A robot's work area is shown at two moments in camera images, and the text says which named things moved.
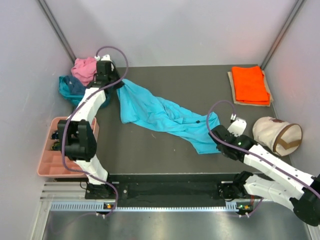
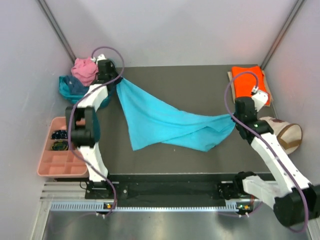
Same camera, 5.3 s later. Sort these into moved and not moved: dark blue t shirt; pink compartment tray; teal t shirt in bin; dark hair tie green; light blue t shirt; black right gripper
Moved: light blue t shirt; black right gripper
Not moved: pink compartment tray; dark hair tie green; teal t shirt in bin; dark blue t shirt
